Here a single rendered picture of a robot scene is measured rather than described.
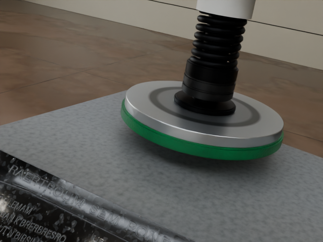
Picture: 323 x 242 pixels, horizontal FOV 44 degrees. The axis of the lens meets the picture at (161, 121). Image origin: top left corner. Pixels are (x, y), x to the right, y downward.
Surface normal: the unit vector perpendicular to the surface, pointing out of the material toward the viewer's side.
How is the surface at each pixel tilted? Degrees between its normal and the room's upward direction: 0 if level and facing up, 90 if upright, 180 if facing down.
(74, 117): 0
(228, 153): 90
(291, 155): 0
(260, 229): 0
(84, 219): 45
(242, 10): 90
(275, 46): 90
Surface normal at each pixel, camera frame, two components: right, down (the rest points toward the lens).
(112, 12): -0.41, 0.26
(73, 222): -0.22, -0.48
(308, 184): 0.16, -0.92
